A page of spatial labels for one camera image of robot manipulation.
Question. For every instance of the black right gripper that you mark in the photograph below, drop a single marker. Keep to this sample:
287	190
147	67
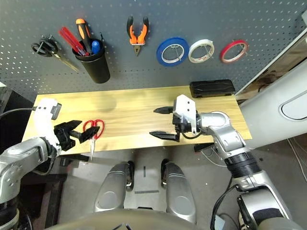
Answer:
182	127

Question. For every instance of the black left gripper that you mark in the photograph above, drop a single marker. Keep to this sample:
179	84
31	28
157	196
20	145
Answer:
64	141

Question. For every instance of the orange black long-nose pliers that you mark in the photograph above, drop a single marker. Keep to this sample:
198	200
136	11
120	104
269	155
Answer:
132	33

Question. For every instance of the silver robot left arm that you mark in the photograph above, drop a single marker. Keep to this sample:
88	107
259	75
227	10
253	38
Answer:
21	155

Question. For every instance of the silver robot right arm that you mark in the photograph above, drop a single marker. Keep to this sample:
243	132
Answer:
230	139

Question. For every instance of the grey metal pegboard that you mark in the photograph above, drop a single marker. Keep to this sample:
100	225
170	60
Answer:
216	19

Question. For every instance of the short black floor tape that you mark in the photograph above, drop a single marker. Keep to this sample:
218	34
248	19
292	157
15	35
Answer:
145	171

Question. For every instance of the black plastic tool case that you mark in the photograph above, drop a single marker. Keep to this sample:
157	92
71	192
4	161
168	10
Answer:
212	88

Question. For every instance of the black plastic cup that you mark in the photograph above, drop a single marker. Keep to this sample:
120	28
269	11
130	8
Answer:
97	69

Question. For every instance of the black equipment cabinet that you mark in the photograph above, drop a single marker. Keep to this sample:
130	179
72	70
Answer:
16	100

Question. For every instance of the blue tape roll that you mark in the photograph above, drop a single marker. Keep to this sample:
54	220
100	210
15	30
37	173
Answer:
160	55

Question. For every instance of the silver robot right leg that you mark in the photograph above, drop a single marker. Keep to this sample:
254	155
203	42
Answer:
180	191

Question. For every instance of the grey floor tape strip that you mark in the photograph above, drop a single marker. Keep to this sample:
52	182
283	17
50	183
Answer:
146	191

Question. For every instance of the white tape roll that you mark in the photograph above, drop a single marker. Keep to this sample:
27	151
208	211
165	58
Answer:
192	54

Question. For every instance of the silver pliers holder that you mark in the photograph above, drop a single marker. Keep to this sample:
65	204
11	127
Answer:
138	43

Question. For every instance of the red tape roll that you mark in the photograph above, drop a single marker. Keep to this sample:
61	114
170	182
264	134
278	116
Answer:
224	56

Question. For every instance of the grey robot torso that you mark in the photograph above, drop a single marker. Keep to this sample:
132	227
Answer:
120	221

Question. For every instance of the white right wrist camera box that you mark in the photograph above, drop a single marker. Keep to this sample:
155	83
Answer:
185	105

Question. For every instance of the black table bracket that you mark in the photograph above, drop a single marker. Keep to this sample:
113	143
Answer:
201	147
79	157

